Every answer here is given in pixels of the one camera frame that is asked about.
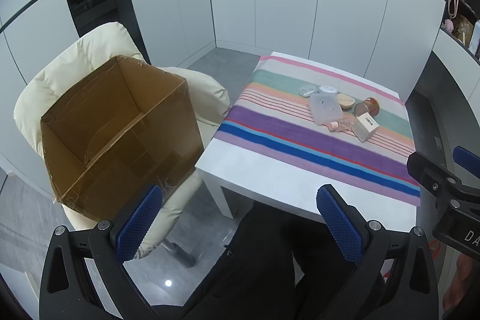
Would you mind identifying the cream padded chair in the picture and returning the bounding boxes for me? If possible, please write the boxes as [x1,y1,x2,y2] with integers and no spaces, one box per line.
[14,22,231,261]

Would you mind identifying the white table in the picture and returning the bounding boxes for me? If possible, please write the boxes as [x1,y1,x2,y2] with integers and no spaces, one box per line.
[196,52,421,232]

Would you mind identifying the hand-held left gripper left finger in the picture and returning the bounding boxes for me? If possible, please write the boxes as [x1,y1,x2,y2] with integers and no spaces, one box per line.
[39,185,166,320]

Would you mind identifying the metal chair pedestal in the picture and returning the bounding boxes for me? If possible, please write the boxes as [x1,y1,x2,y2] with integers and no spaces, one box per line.
[163,239,196,268]

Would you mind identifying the person's right hand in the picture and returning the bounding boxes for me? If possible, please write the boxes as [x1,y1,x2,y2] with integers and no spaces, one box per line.
[442,253,474,310]

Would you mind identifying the copper glass jar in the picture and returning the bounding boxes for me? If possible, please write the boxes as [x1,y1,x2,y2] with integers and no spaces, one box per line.
[353,97,380,118]

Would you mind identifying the small white carton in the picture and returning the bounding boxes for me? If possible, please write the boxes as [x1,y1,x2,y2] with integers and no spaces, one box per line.
[352,112,379,143]

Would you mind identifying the striped colourful cloth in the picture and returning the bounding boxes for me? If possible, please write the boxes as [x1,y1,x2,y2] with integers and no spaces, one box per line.
[214,55,421,208]

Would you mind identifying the clear plastic box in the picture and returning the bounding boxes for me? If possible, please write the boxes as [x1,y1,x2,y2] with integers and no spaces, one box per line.
[308,92,344,126]

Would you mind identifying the beige powder puff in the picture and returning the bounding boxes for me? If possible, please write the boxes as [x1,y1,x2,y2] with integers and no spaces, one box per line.
[335,92,355,109]

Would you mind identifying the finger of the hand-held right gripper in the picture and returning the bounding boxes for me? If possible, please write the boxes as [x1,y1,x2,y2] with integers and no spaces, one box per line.
[452,145,480,179]
[407,152,466,199]

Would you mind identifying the dark grey shelf unit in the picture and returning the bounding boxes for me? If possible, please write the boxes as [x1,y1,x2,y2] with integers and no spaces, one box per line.
[407,0,480,171]

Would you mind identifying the brown cardboard box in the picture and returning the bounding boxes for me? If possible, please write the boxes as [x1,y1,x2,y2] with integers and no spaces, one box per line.
[40,55,205,222]

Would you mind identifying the brown patterned box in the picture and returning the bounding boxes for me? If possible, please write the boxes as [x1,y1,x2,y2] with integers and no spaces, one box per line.
[452,14,474,45]

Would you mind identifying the clear bottle with pink cap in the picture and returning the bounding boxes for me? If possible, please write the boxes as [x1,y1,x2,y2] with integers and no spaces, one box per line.
[327,118,355,133]

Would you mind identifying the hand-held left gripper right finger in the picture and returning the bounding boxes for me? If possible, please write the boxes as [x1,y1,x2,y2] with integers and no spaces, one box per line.
[316,184,439,320]

